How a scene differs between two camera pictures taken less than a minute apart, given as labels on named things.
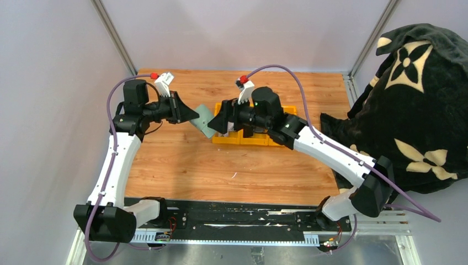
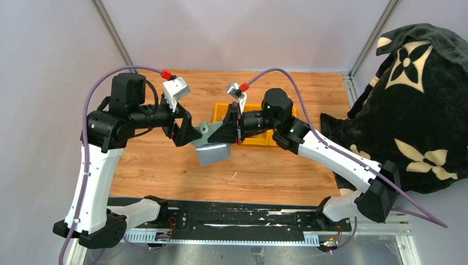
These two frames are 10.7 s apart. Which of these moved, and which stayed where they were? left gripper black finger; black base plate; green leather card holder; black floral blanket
Moved: left gripper black finger; green leather card holder
Stayed: black base plate; black floral blanket
